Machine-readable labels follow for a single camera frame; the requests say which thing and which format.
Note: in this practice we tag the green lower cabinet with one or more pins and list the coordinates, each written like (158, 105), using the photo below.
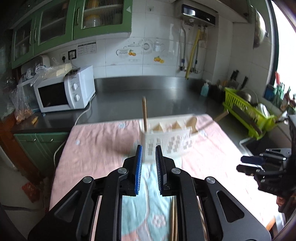
(40, 148)

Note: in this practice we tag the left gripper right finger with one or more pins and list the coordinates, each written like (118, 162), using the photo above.
(167, 180)

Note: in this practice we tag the person's right hand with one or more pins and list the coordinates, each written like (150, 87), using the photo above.
(280, 201)

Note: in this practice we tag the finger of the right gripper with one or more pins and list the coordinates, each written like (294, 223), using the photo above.
(254, 160)
(250, 170)

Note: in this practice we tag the teal soap bottle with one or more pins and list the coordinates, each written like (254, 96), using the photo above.
(205, 88)

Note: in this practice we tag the cream plastic utensil holder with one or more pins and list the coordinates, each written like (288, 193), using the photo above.
(170, 133)

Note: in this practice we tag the green wall cabinet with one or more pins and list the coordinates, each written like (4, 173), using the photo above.
(43, 25)

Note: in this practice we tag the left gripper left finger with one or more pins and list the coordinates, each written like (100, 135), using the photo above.
(133, 165)

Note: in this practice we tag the white microwave oven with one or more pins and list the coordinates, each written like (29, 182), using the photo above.
(70, 91)

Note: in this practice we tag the clear plastic bag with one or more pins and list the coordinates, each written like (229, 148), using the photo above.
(21, 93)

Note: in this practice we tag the pink and teal towel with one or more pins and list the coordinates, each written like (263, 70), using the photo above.
(97, 149)

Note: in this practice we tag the white gas water heater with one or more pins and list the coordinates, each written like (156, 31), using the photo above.
(195, 13)

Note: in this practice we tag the yellow pipe on wall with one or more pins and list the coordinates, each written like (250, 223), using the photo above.
(192, 54)

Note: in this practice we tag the lime green dish rack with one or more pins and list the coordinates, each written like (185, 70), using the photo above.
(254, 120)

